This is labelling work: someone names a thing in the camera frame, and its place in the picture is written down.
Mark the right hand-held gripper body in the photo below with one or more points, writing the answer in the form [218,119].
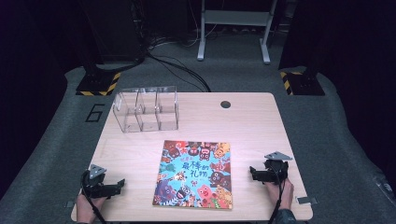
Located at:
[275,169]

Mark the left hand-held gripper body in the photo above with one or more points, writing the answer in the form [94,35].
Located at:
[93,186]

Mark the colourful cartoon picture book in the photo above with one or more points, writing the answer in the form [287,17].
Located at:
[193,174]

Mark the clear acrylic divided organizer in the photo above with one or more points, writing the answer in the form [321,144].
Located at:
[146,109]

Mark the person's left hand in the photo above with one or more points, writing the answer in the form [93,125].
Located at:
[85,208]

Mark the person's right hand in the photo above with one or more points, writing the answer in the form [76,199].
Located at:
[285,196]

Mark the grey tape strip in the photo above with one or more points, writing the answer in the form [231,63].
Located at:
[70,204]

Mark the black stand base striped edge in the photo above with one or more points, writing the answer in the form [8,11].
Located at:
[306,84]
[96,84]

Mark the white metal stand frame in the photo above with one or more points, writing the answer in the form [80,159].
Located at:
[236,18]

